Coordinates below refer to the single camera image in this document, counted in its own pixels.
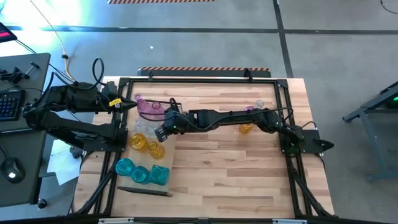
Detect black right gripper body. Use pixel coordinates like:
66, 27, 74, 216
162, 109, 188, 136

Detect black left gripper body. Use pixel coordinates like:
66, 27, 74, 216
98, 90, 123, 113

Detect pink ribbed flared-neck vase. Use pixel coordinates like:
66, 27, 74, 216
133, 92, 153, 118

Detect clear ribbed square bottle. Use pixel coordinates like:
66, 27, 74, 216
146, 121, 162, 139

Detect pink wavy-ribbed bulb vase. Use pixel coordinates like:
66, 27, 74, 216
151, 101, 169, 121

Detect small clear square vase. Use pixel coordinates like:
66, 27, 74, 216
134, 119, 147, 135

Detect large yellow ribbed vase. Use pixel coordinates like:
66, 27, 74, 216
147, 141, 165, 161

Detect yellow hobnail vase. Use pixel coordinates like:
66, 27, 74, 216
129, 133, 149, 153

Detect tall teal diamond-pattern vase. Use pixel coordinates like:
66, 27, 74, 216
148, 164, 171, 187

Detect teal embossed medallion vase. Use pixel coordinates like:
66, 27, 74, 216
114, 157, 136, 177

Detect teal faceted shouldered vase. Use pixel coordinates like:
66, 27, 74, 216
130, 166, 149, 185

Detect light wooden board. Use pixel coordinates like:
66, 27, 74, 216
117, 99, 184, 197

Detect black mat with hazard stripe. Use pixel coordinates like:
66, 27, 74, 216
137, 66, 272, 78

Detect white paper sheets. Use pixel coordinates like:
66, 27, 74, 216
46, 140, 82, 187

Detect black keyboard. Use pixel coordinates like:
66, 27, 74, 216
0, 89, 27, 122

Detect black desk clamp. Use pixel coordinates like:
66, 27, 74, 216
0, 61, 40, 85

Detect black computer mouse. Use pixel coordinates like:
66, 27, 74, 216
1, 157, 25, 184

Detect device with red screen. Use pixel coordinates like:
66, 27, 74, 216
0, 21, 18, 44

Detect grey side desk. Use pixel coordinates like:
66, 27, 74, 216
0, 52, 52, 208

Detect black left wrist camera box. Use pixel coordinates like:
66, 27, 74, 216
101, 81, 119, 93

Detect tan floor cable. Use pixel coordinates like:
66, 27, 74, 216
29, 0, 78, 85

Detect neighbouring dark table frame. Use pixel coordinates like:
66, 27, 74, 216
341, 80, 398, 183

